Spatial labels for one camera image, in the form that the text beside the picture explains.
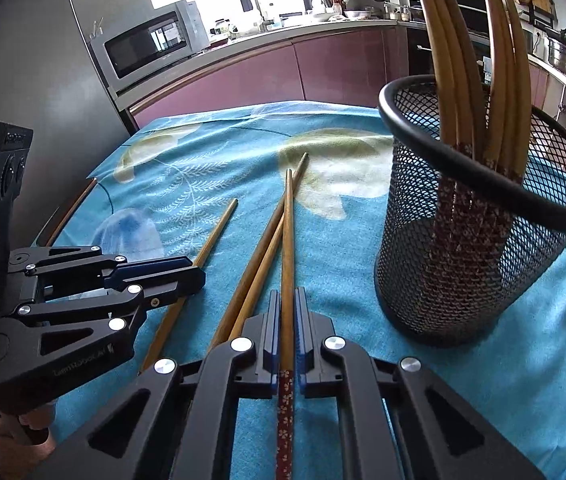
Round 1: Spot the person's left hand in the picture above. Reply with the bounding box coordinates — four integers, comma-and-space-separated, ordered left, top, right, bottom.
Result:
0, 384, 60, 463

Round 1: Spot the black range hood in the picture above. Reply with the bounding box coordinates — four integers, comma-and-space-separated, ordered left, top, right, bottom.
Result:
407, 0, 489, 31

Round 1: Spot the grey refrigerator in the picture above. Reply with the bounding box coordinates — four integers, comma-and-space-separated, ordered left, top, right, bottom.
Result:
0, 0, 159, 251

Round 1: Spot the black mesh utensil holder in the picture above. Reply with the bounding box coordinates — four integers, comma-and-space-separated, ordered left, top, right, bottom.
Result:
374, 74, 566, 348

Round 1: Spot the steel steamer pot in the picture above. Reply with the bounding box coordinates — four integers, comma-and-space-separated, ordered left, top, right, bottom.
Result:
546, 37, 566, 73

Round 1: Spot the steel kitchen faucet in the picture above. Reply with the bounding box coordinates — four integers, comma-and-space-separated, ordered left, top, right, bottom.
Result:
252, 0, 276, 31

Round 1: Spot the white microwave oven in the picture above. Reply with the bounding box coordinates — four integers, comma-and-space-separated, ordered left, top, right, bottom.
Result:
89, 0, 211, 98

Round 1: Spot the black wall rack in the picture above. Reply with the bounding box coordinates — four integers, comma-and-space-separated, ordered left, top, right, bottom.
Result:
506, 0, 561, 31

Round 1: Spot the black built-in oven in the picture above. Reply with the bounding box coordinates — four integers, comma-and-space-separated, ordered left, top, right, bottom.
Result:
406, 27, 494, 86

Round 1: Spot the bundle of wooden chopsticks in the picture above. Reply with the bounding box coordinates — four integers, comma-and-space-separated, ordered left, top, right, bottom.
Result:
407, 0, 534, 333

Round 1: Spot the pink base cabinets long run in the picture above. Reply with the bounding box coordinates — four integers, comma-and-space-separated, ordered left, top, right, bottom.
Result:
128, 25, 409, 131

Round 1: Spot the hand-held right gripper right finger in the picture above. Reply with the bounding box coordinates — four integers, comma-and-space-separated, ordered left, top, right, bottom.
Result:
293, 287, 546, 480

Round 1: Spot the blue printed tablecloth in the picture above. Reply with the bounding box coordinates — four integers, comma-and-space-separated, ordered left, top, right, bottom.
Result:
45, 100, 566, 480

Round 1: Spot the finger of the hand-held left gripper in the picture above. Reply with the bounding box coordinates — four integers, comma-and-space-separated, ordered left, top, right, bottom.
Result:
8, 245, 195, 286
0, 266, 207, 333

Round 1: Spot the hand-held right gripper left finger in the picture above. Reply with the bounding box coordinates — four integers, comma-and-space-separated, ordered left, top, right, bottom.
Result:
28, 289, 282, 480

